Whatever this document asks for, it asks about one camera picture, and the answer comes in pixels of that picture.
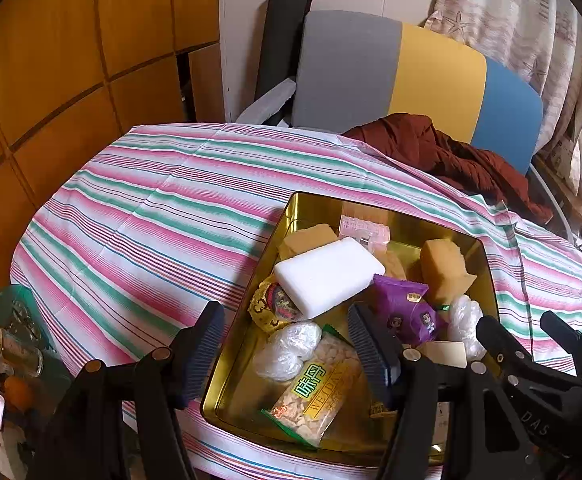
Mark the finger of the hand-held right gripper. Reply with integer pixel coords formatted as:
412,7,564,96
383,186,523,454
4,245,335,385
475,314,532,386
540,310,582,376

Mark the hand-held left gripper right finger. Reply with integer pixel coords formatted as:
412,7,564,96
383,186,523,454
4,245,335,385
347,302,526,480

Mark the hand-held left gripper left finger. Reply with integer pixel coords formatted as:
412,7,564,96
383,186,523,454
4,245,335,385
31,301,226,480

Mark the clear plastic wrap ball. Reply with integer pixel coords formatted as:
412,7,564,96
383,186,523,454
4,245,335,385
253,321,322,382
448,294,486,361

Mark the gold tin box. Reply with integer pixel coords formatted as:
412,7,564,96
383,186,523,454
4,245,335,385
200,191,502,461

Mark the beige printed carton box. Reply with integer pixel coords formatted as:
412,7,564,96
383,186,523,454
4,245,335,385
416,341,468,368

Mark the purple snack packet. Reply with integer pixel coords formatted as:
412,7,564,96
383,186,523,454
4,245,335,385
373,274,442,346

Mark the green-edged rice snack packet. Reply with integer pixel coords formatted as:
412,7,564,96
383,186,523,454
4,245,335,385
262,325,372,448

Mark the yellow round-print snack packet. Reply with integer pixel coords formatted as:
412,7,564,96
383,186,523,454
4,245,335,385
249,275,304,333

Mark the yellow sponge piece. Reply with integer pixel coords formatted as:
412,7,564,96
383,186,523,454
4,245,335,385
420,239,479,306
278,225,339,261

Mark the white sponge block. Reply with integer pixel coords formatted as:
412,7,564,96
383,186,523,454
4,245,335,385
273,237,382,320

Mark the pink clear plastic box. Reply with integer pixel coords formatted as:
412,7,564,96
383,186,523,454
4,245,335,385
338,215,392,253

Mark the wooden side table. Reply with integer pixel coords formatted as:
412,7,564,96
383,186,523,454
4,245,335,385
531,155,582,246

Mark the pink green striped tablecloth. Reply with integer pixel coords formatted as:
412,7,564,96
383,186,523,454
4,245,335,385
11,122,582,480

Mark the printed cardboard carton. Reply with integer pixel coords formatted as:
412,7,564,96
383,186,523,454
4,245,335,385
550,135,579,173

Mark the glass jar with gold lid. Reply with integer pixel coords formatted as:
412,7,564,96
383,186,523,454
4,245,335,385
0,320,46,376

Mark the orange fruit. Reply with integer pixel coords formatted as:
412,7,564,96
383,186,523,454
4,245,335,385
3,377,34,411

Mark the dark red jacket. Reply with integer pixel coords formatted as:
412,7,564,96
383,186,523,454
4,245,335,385
342,114,554,223

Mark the green glass side table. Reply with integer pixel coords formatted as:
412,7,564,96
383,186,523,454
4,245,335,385
0,284,76,411

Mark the grey yellow blue chair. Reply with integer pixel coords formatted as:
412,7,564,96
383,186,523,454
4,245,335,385
291,10,544,176

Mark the black rolled mat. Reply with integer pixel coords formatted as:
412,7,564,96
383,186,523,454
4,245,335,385
253,0,312,126

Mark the wooden wardrobe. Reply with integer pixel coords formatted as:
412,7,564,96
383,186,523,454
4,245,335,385
0,0,226,321

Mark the beige patterned curtain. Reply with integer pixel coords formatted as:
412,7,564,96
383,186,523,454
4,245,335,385
423,0,582,211

